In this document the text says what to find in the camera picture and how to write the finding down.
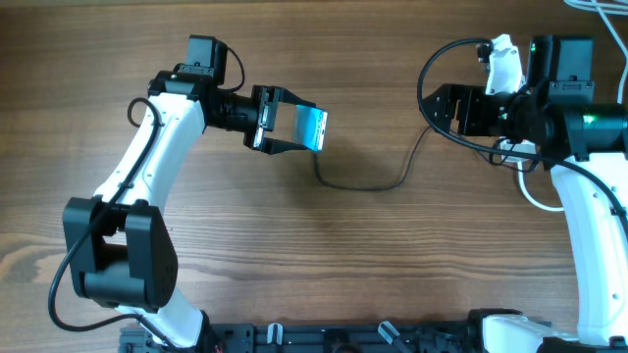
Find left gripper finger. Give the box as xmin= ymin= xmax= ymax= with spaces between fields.
xmin=262 ymin=138 xmax=307 ymax=155
xmin=275 ymin=86 xmax=316 ymax=108

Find teal Galaxy smartphone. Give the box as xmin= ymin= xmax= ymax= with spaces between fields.
xmin=292 ymin=105 xmax=328 ymax=152

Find black USB charging cable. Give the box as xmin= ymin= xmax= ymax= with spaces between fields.
xmin=312 ymin=126 xmax=434 ymax=193

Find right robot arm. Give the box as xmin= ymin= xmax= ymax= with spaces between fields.
xmin=417 ymin=35 xmax=627 ymax=352

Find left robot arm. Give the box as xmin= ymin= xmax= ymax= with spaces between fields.
xmin=58 ymin=35 xmax=328 ymax=352

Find white power strip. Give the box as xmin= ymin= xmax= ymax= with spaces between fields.
xmin=499 ymin=139 xmax=537 ymax=164

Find black left camera cable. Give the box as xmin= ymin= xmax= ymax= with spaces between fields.
xmin=47 ymin=96 xmax=171 ymax=350

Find white power strip cord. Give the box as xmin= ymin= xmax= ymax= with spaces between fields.
xmin=516 ymin=0 xmax=628 ymax=213

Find white cables at corner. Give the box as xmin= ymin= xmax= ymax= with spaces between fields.
xmin=562 ymin=0 xmax=628 ymax=17

